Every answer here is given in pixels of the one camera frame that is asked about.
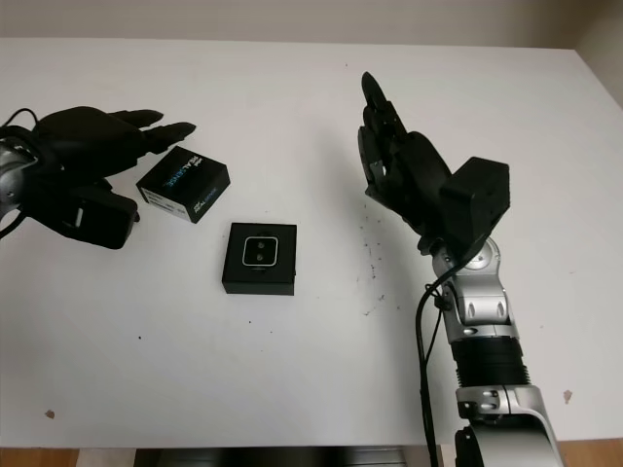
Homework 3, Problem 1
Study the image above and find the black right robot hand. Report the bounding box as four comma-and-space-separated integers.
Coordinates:
357, 71, 455, 254

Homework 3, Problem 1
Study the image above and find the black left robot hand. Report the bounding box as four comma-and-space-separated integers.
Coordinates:
33, 105, 199, 192

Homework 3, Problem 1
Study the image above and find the small silver depth camera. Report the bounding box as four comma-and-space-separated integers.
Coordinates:
241, 235, 279, 269

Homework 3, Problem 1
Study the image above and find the black printed box lid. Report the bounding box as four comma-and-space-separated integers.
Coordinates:
135, 145, 231, 225

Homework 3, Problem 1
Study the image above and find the black box base with foam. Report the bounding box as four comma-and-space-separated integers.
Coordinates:
221, 222, 298, 297

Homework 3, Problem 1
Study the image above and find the dark robot torso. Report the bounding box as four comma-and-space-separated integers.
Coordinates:
135, 447, 408, 467

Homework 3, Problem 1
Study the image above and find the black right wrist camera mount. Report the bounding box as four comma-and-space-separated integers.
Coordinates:
437, 156, 511, 257

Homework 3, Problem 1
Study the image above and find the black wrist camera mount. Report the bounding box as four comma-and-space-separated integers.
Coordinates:
437, 156, 511, 257
26, 179, 141, 252

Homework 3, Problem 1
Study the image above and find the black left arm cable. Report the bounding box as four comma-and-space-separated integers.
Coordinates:
0, 107, 40, 240

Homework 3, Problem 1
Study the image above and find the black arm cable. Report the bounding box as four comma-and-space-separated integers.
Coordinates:
415, 257, 468, 467
0, 107, 40, 240

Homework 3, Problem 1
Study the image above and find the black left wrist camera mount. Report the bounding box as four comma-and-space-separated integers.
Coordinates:
26, 179, 141, 252

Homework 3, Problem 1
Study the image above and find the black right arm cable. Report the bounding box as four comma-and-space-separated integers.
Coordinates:
415, 257, 468, 467

